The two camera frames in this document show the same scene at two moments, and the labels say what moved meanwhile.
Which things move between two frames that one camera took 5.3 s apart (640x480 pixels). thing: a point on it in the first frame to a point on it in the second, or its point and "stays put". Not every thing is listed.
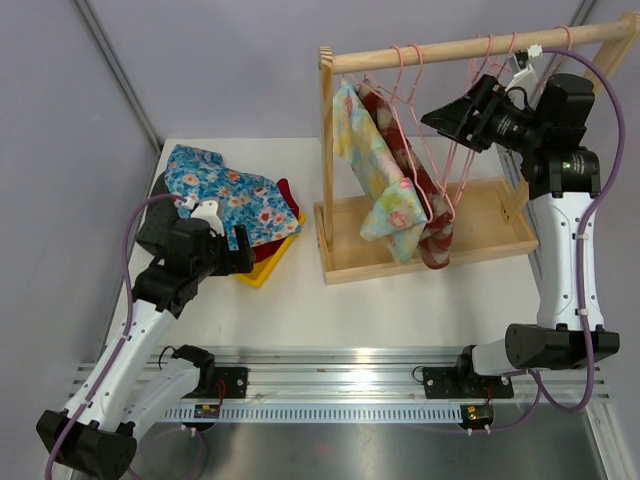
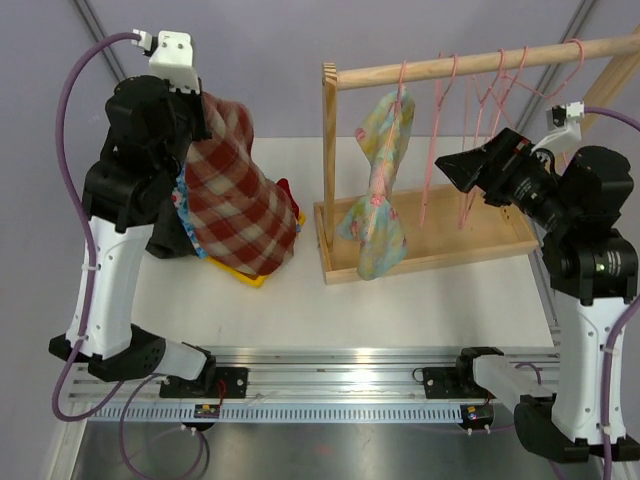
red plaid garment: x=437 y=239 to x=243 y=217
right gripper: x=457 y=121 to x=492 y=167
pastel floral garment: x=396 y=210 to x=375 y=225
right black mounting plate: x=444 y=383 stays put
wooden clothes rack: x=606 y=47 to x=453 y=228
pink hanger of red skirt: x=569 y=46 to x=567 y=80
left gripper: x=235 y=261 to x=194 y=100
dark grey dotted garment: x=153 y=236 stays put
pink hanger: x=392 y=101 to x=443 y=91
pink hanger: x=472 y=149 to x=492 y=127
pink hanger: x=454 y=157 to x=499 y=79
